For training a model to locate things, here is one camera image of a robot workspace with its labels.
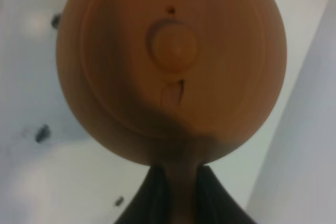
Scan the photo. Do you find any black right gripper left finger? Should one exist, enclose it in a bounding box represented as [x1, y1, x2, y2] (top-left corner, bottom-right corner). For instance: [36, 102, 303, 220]
[116, 166, 171, 224]

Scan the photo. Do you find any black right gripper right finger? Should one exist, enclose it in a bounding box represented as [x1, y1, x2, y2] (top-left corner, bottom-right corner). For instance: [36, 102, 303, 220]
[196, 166, 256, 224]

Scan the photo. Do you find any brown clay teapot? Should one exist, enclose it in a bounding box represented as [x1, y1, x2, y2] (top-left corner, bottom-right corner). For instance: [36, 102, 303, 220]
[56, 0, 287, 223]

